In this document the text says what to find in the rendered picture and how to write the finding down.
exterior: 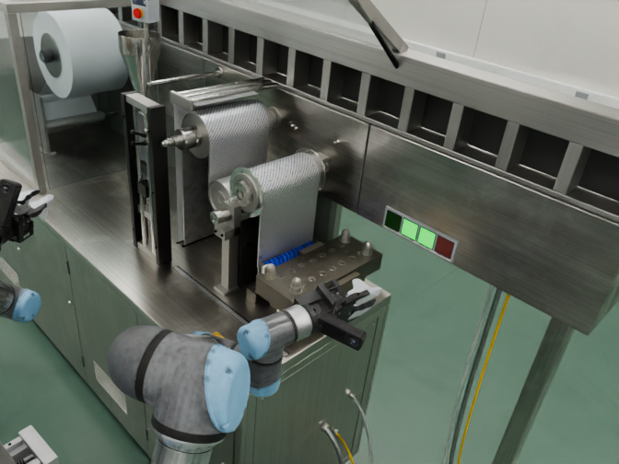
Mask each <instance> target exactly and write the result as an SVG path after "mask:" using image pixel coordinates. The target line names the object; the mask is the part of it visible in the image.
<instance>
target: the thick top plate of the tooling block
mask: <svg viewBox="0 0 619 464"><path fill-rule="evenodd" d="M339 238H340V236H339V237H337V238H334V239H332V240H330V241H328V242H326V243H324V244H325V245H324V249H322V250H320V251H318V252H316V253H314V254H312V255H310V256H308V257H307V258H305V259H302V258H301V257H299V256H297V257H295V258H293V259H291V260H289V261H286V262H284V263H281V264H279V265H277V266H275V270H276V279H275V280H273V281H269V280H266V279H265V278H264V274H263V273H260V274H258V275H256V285H255V293H257V294H258V295H260V296H261V297H263V298H264V299H265V300H267V301H268V302H269V303H271V304H272V305H274V306H275V307H277V308H278V309H279V310H283V309H285V308H288V307H292V305H293V304H294V299H295V297H298V296H302V295H304V294H307V293H309V292H311V291H314V290H316V287H317V285H318V284H322V283H325V282H328V281H330V280H332V279H335V280H336V281H337V282H338V281H339V280H341V279H343V278H345V277H346V276H347V275H349V274H351V273H354V272H357V273H359V274H360V277H359V279H360V280H361V279H363V278H365V277H367V276H368V275H370V274H372V273H374V272H375V271H377V270H378V269H380V265H381V259H382V253H381V252H379V251H377V250H375V249H373V250H372V255H371V256H364V255H363V254H362V253H361V250H362V247H363V246H364V244H365V243H363V242H361V241H360V240H358V239H356V238H354V237H352V236H350V242H349V243H342V242H340V240H339ZM296 277H297V278H299V279H300V281H301V286H302V287H301V290H302V293H301V294H300V295H292V294H290V293H289V288H290V284H291V283H292V280H293V279H294V278H296Z"/></svg>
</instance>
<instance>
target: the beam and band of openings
mask: <svg viewBox="0 0 619 464"><path fill-rule="evenodd" d="M158 4H159V22H155V32H157V33H159V37H160V39H161V40H163V41H166V42H168V43H171V44H173V45H176V46H178V47H181V48H183V49H185V50H187V51H190V52H194V53H196V54H199V55H201V56H203V57H205V58H208V59H210V60H213V61H215V62H218V63H220V64H223V65H226V66H228V67H231V68H233V69H236V70H238V71H241V72H242V73H245V74H247V75H251V76H254V77H256V78H258V77H263V78H264V80H268V79H270V80H271V81H272V83H278V86H279V87H281V88H283V89H286V90H288V91H291V92H293V93H296V94H298V95H300V96H302V97H305V98H307V99H311V100H314V101H316V102H319V103H320V104H323V105H325V106H328V107H330V108H333V109H335V110H339V111H341V112H343V113H346V114H348V115H351V116H353V117H356V118H358V119H360V120H363V121H365V122H369V123H372V124H374V125H377V126H379V127H381V128H383V129H386V130H388V131H391V132H393V133H397V134H399V135H401V136H404V137H406V138H409V139H411V140H414V141H416V142H418V143H420V144H423V145H427V146H429V147H432V148H434V149H437V150H438V151H441V152H443V153H446V154H448V155H451V156H453V157H457V158H459V159H461V160H464V161H466V162H469V163H471V164H474V165H476V166H478V167H480V168H484V169H487V170H489V171H492V172H494V173H496V174H498V175H501V176H503V177H506V178H508V179H511V180H515V181H516V182H519V183H521V184H524V185H526V186H529V187H531V188H534V189H535V190H538V191H542V192H544V193H547V194H549V195H552V196H554V197H556V198H558V199H561V200H563V201H566V202H568V203H572V204H574V205H576V206H579V207H581V208H584V209H586V210H589V211H591V212H593V213H595V214H598V215H602V216H604V217H607V218H609V219H612V220H613V221H616V222H618V223H619V109H616V108H613V107H609V106H606V105H602V104H600V103H596V102H593V101H589V100H586V99H581V98H577V97H574V96H570V95H568V94H564V93H561V92H557V91H554V90H551V89H548V88H544V87H538V86H535V85H532V84H529V83H525V82H522V81H519V80H516V79H512V78H509V77H506V76H502V75H497V74H494V73H490V72H487V71H484V70H481V69H477V68H474V67H470V66H468V65H464V64H458V63H455V62H452V61H449V60H445V59H442V58H438V57H436V56H432V55H429V54H425V53H422V52H417V51H413V50H410V49H408V50H407V51H406V52H396V51H394V50H391V51H392V53H393V55H394V56H395V58H396V60H397V61H398V63H399V67H398V68H397V69H395V67H394V66H393V64H392V62H391V60H390V59H389V57H388V55H387V54H386V52H385V51H384V50H383V48H382V47H380V46H378V45H374V44H371V43H367V42H364V41H359V40H356V39H352V38H349V37H346V36H343V35H340V34H336V33H333V32H330V31H327V30H324V29H318V28H315V27H312V26H309V25H305V24H302V23H299V22H296V21H293V20H289V19H286V18H283V17H278V16H274V15H271V14H268V13H264V12H262V11H258V10H255V9H252V8H248V7H246V6H240V5H237V4H233V3H230V2H228V1H224V0H158ZM279 73H280V74H279ZM272 83H271V84H272ZM389 114H390V115H389ZM393 116H394V117H393ZM396 117H397V118H396ZM423 127H424V128H423ZM430 130H431V131H430ZM442 134H443V135H442ZM476 147H477V148H476ZM481 149H482V150H481ZM488 152H489V153H488ZM491 153H492V154H491ZM522 165H523V166H522ZM525 166H526V167H525ZM537 170H538V171H537ZM544 173H545V174H544ZM549 175H550V176H549ZM552 176H553V177H552ZM583 188H584V189H583ZM605 196H606V197H605ZM610 198H611V199H610ZM617 201H618V202H617Z"/></svg>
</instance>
